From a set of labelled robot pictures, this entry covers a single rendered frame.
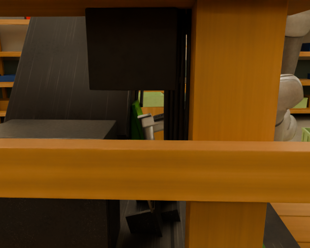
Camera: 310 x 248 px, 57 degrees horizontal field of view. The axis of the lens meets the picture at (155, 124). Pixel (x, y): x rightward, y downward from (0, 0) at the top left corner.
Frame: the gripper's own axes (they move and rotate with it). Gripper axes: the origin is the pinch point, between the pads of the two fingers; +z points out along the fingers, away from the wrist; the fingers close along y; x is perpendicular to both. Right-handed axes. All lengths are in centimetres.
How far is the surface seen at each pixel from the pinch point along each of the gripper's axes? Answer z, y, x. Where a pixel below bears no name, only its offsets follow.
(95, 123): 14.1, 10.5, 2.2
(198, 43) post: -13.7, 36.7, 11.2
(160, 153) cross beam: -3.8, 29.5, 24.9
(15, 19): 251, -220, -446
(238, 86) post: -18.5, 30.7, 16.9
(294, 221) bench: -36, -36, 27
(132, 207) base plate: 16.4, -26.0, 14.2
